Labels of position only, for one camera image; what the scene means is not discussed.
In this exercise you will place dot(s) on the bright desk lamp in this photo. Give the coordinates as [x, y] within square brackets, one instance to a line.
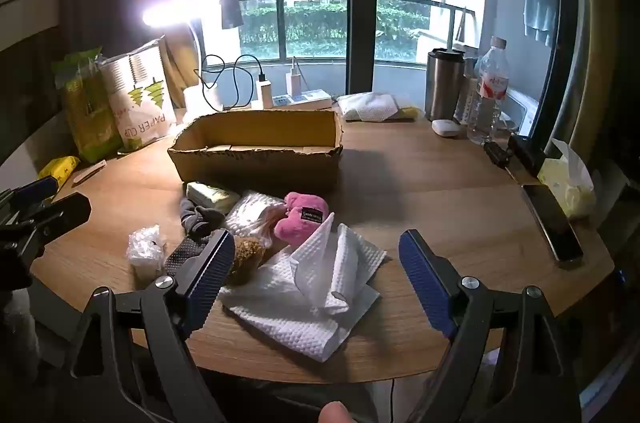
[170, 10]

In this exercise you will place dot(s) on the pink plush toy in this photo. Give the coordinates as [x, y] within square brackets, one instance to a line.
[295, 228]

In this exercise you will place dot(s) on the small clear plastic bag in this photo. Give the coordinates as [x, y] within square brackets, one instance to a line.
[145, 253]

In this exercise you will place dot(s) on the clear bag of cotton swabs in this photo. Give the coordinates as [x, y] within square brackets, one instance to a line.
[247, 215]

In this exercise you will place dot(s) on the steel tumbler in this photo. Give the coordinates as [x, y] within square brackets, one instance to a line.
[444, 88]

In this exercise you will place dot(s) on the person's right hand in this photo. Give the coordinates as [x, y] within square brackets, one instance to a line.
[336, 414]

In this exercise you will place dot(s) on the white textured cloth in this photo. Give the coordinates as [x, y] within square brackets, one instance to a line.
[370, 108]

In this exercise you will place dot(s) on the brown scrubber pad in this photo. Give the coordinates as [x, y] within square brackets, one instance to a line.
[247, 258]

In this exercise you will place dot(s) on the green plastic package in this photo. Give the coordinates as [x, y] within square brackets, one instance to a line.
[90, 113]

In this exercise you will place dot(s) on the white power strip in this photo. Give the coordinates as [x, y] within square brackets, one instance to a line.
[310, 99]

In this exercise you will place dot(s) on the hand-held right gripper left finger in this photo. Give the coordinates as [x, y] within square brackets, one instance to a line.
[210, 278]

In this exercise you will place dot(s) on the small yellow packet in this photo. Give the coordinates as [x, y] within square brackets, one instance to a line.
[60, 165]

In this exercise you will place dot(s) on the pale yellow tissue bag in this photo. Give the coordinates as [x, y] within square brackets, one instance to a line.
[570, 188]

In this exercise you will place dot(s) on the white paper cup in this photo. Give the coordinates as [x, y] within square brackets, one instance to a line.
[200, 100]

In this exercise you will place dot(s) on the black smartphone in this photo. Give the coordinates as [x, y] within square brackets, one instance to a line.
[552, 223]

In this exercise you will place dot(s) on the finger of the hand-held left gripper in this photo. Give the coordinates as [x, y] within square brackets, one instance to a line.
[62, 213]
[35, 190]

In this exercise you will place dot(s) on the dark textured cloth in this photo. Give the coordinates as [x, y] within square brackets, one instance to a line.
[182, 255]

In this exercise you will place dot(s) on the yellow tissue pack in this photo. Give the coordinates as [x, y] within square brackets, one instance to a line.
[210, 195]

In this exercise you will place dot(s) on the white paper towel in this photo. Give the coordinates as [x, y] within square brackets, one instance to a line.
[300, 323]

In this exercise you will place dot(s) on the white earbud case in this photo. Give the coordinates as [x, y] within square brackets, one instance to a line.
[445, 127]

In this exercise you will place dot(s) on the cardboard box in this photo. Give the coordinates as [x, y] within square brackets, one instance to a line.
[250, 165]

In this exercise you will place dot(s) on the hanging black pants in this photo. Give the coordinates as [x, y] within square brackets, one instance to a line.
[231, 0]

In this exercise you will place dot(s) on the wooden stick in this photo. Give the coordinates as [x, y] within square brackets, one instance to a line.
[90, 173]

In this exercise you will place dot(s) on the yellow cloth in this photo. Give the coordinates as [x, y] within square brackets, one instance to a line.
[407, 114]

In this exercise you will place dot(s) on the clear water bottle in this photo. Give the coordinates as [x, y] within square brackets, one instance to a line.
[489, 103]

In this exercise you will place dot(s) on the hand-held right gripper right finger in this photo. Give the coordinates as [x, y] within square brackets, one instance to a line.
[425, 278]

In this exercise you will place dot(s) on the paper cup package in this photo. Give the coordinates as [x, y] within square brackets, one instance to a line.
[140, 103]

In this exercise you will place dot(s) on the black box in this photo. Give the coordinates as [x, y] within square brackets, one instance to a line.
[525, 153]

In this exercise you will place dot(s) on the slim white bottle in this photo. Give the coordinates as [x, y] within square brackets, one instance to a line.
[469, 98]

